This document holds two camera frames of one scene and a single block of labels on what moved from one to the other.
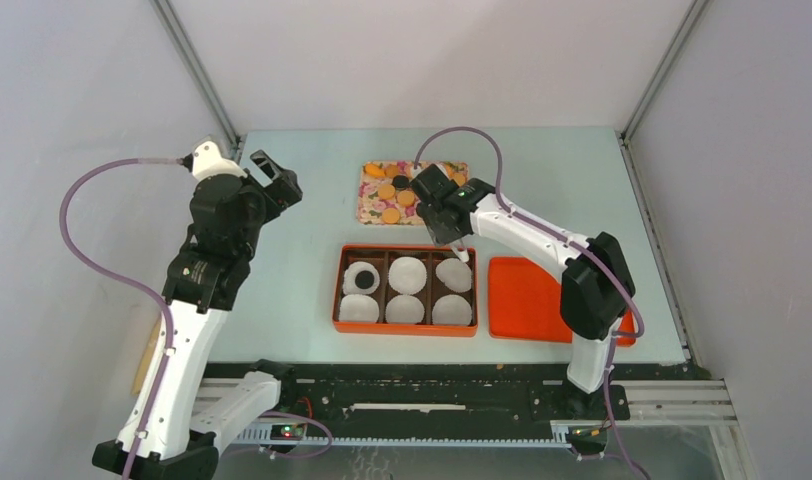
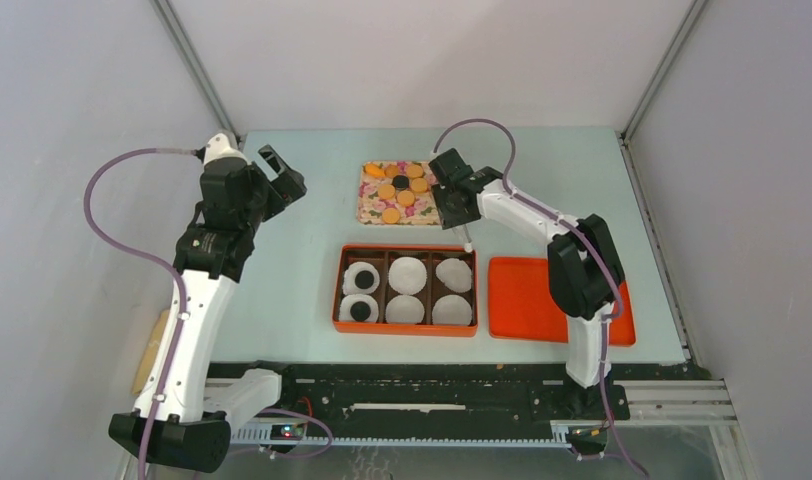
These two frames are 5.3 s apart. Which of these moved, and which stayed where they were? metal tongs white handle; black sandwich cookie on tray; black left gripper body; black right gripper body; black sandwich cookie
Moved: black right gripper body; metal tongs white handle
Stayed: black sandwich cookie on tray; black sandwich cookie; black left gripper body
